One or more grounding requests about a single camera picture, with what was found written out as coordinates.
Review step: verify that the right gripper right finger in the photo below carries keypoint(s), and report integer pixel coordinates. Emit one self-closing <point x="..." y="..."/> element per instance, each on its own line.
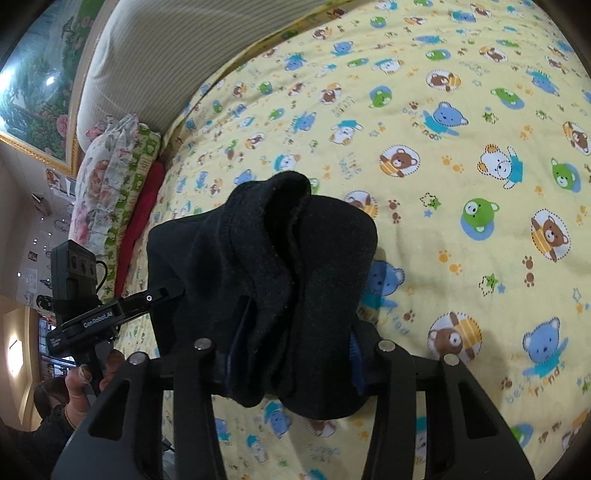
<point x="467" y="437"/>

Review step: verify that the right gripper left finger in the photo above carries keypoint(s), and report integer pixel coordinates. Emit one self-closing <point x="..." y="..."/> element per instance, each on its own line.
<point x="121" y="435"/>

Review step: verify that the black pants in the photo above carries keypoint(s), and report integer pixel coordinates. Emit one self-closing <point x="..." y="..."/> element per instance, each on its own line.
<point x="273" y="277"/>

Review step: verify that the person left forearm black sleeve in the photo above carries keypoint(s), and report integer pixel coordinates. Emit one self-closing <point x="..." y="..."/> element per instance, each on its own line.
<point x="33" y="454"/>

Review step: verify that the person left hand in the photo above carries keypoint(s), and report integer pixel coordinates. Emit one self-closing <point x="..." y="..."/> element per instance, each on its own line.
<point x="76" y="381"/>

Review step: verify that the red blanket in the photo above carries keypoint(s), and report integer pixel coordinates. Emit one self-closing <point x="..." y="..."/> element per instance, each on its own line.
<point x="137" y="223"/>

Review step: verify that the floral pillow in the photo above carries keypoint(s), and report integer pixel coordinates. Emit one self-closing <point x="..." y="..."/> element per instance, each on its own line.
<point x="108" y="184"/>

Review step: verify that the framed landscape painting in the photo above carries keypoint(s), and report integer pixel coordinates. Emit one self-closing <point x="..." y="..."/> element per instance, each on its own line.
<point x="41" y="80"/>

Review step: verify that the striped beige headboard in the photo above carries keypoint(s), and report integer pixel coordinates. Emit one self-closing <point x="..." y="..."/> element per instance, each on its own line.
<point x="152" y="56"/>

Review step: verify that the yellow bear print bedsheet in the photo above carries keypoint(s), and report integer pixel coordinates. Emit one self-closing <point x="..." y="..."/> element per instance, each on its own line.
<point x="462" y="128"/>

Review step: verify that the black camera box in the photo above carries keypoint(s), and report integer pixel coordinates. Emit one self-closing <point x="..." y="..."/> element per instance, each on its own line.
<point x="74" y="281"/>

